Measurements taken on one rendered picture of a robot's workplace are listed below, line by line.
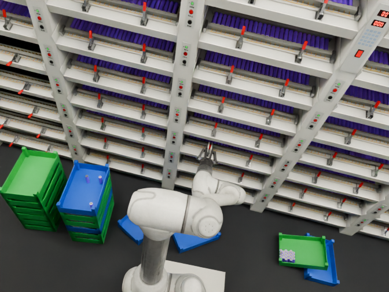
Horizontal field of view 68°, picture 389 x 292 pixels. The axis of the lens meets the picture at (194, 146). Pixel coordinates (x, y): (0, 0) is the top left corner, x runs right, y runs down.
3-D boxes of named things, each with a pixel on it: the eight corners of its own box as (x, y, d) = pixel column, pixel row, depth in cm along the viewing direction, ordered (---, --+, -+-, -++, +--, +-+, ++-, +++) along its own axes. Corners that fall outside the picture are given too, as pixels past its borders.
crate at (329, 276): (333, 287, 191) (340, 283, 185) (304, 279, 191) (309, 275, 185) (329, 244, 210) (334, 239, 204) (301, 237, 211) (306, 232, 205)
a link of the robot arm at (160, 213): (163, 314, 138) (118, 306, 137) (169, 280, 150) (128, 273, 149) (188, 222, 88) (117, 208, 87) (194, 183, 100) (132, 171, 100)
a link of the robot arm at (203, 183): (192, 179, 162) (214, 186, 163) (186, 200, 151) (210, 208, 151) (197, 167, 155) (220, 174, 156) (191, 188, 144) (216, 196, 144)
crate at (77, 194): (96, 216, 157) (94, 209, 151) (58, 212, 155) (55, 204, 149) (110, 171, 176) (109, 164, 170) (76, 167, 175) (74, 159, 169)
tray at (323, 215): (342, 227, 215) (353, 226, 202) (264, 207, 216) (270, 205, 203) (344, 201, 222) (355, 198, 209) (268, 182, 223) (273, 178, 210)
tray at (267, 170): (269, 175, 187) (274, 172, 178) (179, 153, 188) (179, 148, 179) (273, 148, 194) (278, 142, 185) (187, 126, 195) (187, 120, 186)
